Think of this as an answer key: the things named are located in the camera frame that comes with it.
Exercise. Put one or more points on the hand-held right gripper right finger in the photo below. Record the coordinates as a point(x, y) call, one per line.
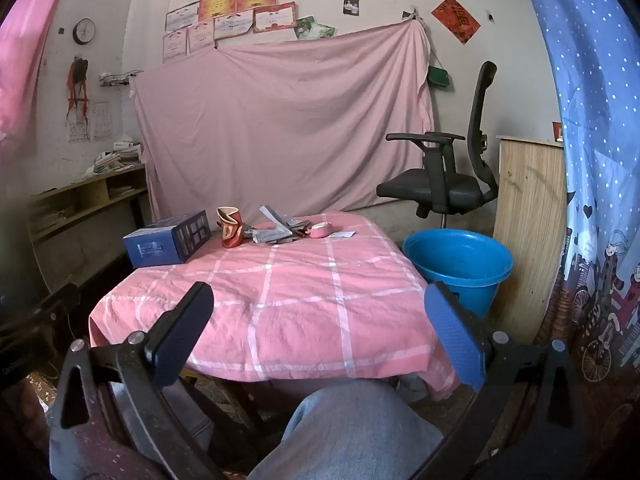
point(452, 330)

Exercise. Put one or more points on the blue plastic bucket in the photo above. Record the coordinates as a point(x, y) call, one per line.
point(450, 280)

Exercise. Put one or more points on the group of wall certificates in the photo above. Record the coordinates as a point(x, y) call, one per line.
point(225, 5)

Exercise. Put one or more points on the red diamond wall poster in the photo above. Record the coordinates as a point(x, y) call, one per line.
point(456, 19)

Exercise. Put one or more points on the grey striped wrapper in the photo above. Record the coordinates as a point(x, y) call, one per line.
point(277, 217)

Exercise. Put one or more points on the pink hanging sheet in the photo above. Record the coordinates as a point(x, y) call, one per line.
point(280, 125)

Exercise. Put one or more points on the pink curtain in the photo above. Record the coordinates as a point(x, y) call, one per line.
point(25, 60)

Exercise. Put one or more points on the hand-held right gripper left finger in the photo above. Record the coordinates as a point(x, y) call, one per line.
point(182, 325)

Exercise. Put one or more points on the small black-and-white photo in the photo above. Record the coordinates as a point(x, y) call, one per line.
point(351, 6)

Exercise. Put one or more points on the grey packet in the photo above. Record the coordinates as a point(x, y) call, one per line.
point(270, 236)

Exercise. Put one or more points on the stack of books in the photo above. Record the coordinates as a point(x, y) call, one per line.
point(50, 219)

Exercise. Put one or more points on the wooden shelf desk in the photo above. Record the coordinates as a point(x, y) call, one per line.
point(90, 192)

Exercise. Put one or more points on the small white sachet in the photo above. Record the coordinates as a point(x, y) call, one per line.
point(344, 234)

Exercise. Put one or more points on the round wall clock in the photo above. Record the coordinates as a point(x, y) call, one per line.
point(84, 31)

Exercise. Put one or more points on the pink checked tablecloth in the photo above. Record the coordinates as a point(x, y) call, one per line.
point(300, 300)

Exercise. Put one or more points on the blue cardboard box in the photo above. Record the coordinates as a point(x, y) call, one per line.
point(165, 240)

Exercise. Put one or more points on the white wall calendar sheets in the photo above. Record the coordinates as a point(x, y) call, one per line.
point(100, 122)

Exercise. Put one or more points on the green hanging bag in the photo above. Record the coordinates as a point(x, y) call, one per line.
point(438, 77)

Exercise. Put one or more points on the black office chair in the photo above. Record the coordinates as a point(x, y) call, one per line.
point(425, 187)

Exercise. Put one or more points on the person's right leg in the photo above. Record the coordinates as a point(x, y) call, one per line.
point(345, 435)

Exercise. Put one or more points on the black wall hook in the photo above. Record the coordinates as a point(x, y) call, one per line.
point(492, 16)

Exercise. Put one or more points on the blue dotted cartoon curtain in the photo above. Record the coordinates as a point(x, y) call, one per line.
point(590, 110)

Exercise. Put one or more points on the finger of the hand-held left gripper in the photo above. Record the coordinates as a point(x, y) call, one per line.
point(57, 300)

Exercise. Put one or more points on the pile of papers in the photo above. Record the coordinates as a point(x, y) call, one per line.
point(117, 160)

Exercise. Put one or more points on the wooden cabinet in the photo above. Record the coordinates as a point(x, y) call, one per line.
point(530, 220)

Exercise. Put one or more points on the crushed red paper cup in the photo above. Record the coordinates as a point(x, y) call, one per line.
point(231, 232)

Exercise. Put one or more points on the pink tape roll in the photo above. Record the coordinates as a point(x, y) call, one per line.
point(320, 230)

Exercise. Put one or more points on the red hanging ornament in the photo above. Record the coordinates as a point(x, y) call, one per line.
point(77, 72)

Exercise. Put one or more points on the green photo prints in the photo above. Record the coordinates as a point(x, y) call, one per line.
point(312, 29)

